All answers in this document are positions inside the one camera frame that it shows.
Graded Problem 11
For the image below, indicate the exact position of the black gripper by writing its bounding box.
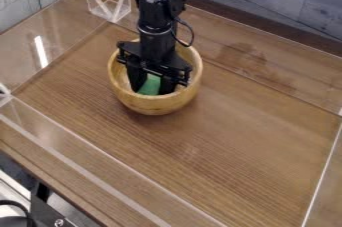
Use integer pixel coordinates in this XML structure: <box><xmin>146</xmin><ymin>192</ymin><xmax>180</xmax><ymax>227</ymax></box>
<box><xmin>117</xmin><ymin>41</ymin><xmax>193</xmax><ymax>95</ymax></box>

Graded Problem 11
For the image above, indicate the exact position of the green rectangular stick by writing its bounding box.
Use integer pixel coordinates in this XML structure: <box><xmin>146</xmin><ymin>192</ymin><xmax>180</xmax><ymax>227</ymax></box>
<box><xmin>138</xmin><ymin>74</ymin><xmax>162</xmax><ymax>96</ymax></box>

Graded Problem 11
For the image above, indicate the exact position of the wooden bowl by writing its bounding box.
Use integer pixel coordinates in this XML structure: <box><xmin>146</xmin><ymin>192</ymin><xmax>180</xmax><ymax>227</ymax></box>
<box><xmin>107</xmin><ymin>45</ymin><xmax>204</xmax><ymax>116</ymax></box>

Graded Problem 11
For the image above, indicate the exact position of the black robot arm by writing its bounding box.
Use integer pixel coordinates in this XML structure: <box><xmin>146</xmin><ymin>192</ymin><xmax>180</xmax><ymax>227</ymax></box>
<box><xmin>118</xmin><ymin>0</ymin><xmax>193</xmax><ymax>95</ymax></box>

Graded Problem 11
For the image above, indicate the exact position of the clear acrylic corner bracket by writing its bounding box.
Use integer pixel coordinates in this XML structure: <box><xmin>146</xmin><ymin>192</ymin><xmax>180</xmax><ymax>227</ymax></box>
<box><xmin>87</xmin><ymin>0</ymin><xmax>133</xmax><ymax>23</ymax></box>

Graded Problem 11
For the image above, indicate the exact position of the clear acrylic enclosure wall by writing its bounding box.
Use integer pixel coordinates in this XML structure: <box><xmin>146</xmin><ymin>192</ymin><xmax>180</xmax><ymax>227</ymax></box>
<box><xmin>0</xmin><ymin>0</ymin><xmax>342</xmax><ymax>227</ymax></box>

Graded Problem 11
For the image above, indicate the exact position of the black table leg bracket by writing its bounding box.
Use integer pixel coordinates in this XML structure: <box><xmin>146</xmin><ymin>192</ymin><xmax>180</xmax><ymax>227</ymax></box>
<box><xmin>30</xmin><ymin>183</ymin><xmax>78</xmax><ymax>227</ymax></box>

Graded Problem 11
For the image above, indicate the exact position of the black cable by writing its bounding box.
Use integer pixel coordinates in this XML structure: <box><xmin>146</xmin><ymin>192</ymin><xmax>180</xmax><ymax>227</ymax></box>
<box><xmin>0</xmin><ymin>199</ymin><xmax>37</xmax><ymax>227</ymax></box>

